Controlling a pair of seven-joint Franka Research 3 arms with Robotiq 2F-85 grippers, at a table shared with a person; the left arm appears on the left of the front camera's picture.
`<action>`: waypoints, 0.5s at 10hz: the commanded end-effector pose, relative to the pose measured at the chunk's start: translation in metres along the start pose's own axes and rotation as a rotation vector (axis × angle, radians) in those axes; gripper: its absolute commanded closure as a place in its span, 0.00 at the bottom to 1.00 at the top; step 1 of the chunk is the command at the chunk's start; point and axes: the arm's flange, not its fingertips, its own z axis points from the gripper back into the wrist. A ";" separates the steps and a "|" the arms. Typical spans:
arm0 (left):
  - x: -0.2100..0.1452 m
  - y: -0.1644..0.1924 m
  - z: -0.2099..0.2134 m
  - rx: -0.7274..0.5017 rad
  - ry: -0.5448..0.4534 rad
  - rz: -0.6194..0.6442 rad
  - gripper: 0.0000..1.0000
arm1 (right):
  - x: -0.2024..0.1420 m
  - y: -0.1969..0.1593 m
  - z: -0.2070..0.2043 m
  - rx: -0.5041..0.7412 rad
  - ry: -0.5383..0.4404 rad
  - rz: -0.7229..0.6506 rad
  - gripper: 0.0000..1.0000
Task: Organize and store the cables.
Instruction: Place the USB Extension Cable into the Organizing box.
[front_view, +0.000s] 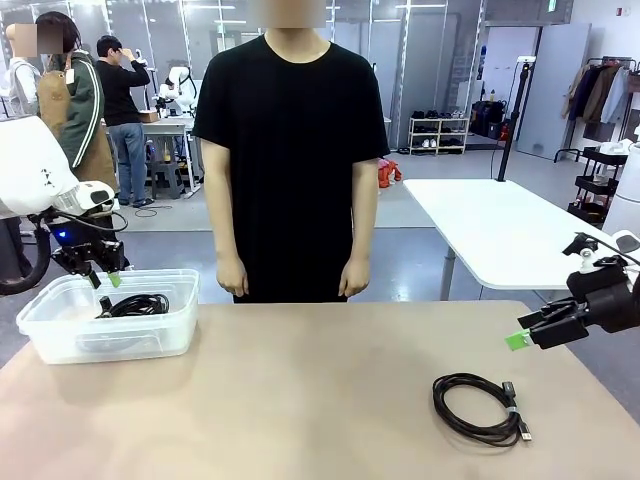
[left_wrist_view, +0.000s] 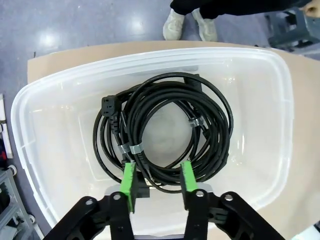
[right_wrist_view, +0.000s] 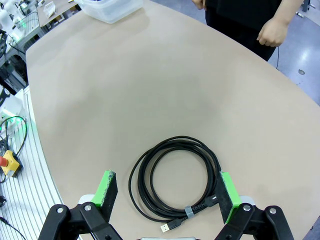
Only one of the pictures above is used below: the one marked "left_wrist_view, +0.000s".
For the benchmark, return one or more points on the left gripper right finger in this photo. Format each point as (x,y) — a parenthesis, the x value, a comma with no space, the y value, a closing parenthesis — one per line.
(207,220)

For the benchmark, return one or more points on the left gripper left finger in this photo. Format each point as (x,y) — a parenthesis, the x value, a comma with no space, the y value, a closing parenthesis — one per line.
(110,217)

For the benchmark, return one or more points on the person's left hand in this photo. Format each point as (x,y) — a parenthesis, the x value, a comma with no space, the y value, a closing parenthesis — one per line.
(313,10)

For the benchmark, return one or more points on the clear plastic storage bin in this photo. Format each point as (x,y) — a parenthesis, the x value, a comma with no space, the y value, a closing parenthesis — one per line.
(262,125)

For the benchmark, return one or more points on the light grey sneaker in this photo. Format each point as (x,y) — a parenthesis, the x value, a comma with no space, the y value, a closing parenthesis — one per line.
(173,25)
(206,26)

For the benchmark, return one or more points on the person in black t-shirt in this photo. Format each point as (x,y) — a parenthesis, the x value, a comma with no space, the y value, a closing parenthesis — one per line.
(212,8)

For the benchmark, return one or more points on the grey metal frame cart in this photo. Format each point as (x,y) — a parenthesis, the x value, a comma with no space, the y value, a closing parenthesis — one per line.
(12,207)

